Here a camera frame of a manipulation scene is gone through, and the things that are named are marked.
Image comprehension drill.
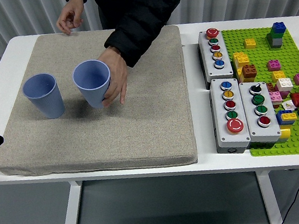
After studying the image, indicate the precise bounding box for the person's right hand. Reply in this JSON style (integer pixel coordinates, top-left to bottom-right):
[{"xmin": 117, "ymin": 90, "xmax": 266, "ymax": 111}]
[{"xmin": 53, "ymin": 0, "xmax": 89, "ymax": 38}]

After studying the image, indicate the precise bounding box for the person's left hand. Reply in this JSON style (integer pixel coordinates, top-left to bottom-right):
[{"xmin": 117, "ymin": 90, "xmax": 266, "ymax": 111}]
[{"xmin": 94, "ymin": 44, "xmax": 133, "ymax": 109}]

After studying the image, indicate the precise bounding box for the blue ribbed cup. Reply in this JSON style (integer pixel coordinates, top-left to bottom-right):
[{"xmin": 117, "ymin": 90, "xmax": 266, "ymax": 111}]
[
  {"xmin": 70, "ymin": 57, "xmax": 116, "ymax": 113},
  {"xmin": 20, "ymin": 71, "xmax": 67, "ymax": 123}
]

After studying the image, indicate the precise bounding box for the grey-brown mat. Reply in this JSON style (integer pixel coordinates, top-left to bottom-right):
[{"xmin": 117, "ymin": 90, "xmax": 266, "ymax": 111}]
[{"xmin": 0, "ymin": 15, "xmax": 200, "ymax": 192}]

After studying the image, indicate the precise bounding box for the grey five-button control box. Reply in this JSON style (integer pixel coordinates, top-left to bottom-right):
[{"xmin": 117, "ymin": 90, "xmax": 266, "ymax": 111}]
[
  {"xmin": 206, "ymin": 75, "xmax": 253, "ymax": 156},
  {"xmin": 196, "ymin": 26, "xmax": 235, "ymax": 84}
]

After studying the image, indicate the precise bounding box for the white table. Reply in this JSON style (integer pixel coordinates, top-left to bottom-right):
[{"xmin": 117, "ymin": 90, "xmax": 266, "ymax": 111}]
[{"xmin": 0, "ymin": 0, "xmax": 299, "ymax": 224}]

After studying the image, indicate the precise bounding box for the brown toy brick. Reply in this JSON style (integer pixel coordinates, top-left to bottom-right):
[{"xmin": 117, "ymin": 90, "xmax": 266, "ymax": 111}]
[{"xmin": 241, "ymin": 62, "xmax": 258, "ymax": 80}]

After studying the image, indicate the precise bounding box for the white table leg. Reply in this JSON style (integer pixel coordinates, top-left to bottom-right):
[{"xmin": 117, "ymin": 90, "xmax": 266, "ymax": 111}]
[
  {"xmin": 254, "ymin": 168, "xmax": 285, "ymax": 224},
  {"xmin": 53, "ymin": 179, "xmax": 89, "ymax": 224}
]

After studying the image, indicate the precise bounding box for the dark green toy brick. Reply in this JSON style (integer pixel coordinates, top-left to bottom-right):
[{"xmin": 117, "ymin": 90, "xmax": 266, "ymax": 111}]
[{"xmin": 265, "ymin": 29, "xmax": 285, "ymax": 44}]

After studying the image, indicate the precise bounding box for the pink toy brick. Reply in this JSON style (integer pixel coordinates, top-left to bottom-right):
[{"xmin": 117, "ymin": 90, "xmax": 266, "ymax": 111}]
[{"xmin": 268, "ymin": 90, "xmax": 284, "ymax": 106}]

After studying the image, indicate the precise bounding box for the grey toy brick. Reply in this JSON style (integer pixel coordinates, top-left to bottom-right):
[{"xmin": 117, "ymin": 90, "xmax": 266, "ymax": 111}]
[{"xmin": 268, "ymin": 36, "xmax": 284, "ymax": 50}]

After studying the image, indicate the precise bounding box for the white toy brick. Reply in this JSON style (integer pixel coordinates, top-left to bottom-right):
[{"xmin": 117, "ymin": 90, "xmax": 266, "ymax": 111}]
[{"xmin": 275, "ymin": 77, "xmax": 294, "ymax": 93}]

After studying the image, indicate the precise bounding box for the blue toy brick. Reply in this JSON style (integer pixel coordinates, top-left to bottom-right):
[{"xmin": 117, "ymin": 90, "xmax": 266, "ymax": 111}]
[
  {"xmin": 271, "ymin": 20, "xmax": 287, "ymax": 35},
  {"xmin": 275, "ymin": 108, "xmax": 299, "ymax": 127}
]

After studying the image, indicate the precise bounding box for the white warning label piece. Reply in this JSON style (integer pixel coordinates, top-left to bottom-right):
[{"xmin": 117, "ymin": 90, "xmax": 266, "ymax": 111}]
[{"xmin": 281, "ymin": 100, "xmax": 296, "ymax": 112}]

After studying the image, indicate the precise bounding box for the red toy brick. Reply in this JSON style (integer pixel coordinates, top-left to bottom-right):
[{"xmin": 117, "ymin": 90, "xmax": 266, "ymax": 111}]
[{"xmin": 289, "ymin": 92, "xmax": 299, "ymax": 109}]

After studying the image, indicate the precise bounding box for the grey selector switch control box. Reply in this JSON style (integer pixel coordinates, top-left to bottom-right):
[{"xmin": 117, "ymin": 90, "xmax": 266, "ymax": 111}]
[{"xmin": 238, "ymin": 77, "xmax": 284, "ymax": 148}]

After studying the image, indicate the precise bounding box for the black power cable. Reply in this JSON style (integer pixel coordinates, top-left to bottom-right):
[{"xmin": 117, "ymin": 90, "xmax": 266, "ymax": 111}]
[{"xmin": 275, "ymin": 169, "xmax": 299, "ymax": 224}]

